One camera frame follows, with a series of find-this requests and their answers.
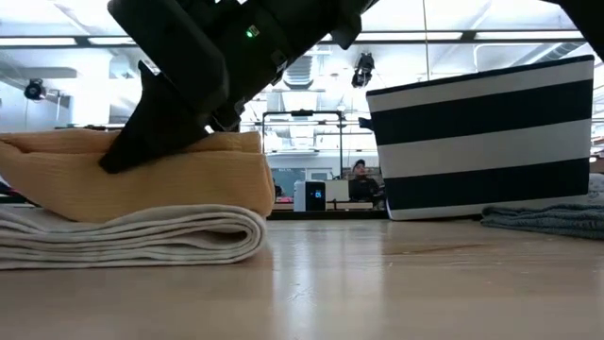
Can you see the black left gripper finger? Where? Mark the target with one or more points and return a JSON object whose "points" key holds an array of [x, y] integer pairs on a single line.
{"points": [[156, 123]]}

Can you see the yellow towel with white tags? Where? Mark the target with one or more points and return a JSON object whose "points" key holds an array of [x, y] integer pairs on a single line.
{"points": [[189, 184]]}

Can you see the white checked towel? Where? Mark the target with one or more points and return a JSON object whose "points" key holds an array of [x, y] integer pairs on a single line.
{"points": [[132, 236]]}

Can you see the grey towel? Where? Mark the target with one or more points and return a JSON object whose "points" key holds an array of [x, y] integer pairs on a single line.
{"points": [[542, 219]]}

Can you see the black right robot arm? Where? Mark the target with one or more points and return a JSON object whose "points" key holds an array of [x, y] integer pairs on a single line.
{"points": [[585, 19]]}

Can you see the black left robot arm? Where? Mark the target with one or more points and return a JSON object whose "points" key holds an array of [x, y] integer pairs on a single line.
{"points": [[330, 19]]}

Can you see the white black display device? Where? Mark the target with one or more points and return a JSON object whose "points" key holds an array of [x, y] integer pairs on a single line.
{"points": [[309, 194]]}

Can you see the person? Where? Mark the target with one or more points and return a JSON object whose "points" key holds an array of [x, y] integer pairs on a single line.
{"points": [[362, 181]]}

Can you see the navy white striped fabric basket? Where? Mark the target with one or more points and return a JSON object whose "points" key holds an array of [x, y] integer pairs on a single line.
{"points": [[481, 141]]}

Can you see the black background workstation frame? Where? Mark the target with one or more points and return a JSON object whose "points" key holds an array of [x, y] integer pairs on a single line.
{"points": [[302, 113]]}

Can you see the black ceiling-mounted camera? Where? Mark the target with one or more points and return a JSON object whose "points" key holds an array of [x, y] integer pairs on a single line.
{"points": [[35, 89], [363, 71]]}

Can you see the black overhead frame bar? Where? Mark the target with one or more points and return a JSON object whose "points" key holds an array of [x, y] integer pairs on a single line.
{"points": [[448, 36]]}

